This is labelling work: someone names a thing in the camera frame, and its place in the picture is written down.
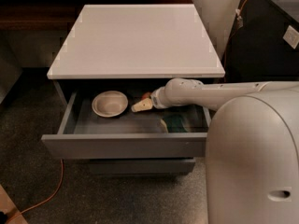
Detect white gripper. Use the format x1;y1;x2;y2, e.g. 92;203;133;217
131;87;169;113

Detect grey top drawer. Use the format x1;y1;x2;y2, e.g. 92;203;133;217
42;91;207;160

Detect red apple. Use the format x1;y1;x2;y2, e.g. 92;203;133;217
141;92;151;99

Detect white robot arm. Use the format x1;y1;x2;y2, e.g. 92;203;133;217
132;78;299;224

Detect grey drawer cabinet white top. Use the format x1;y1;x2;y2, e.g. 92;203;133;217
47;4;226;176

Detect green yellow sponge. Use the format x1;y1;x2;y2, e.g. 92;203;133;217
160;115;189;133

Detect beige ceramic bowl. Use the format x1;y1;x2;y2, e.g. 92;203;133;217
92;91;128;118

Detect dark wooden shelf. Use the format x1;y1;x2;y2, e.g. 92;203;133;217
0;0;192;31

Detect wooden board corner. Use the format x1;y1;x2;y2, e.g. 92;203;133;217
0;185;28;224

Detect white wall outlet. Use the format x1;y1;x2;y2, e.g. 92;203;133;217
283;25;299;49

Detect orange cable on right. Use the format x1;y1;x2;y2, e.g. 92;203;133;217
218;0;299;70

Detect orange cable on floor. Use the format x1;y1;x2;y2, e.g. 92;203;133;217
5;158;65;224

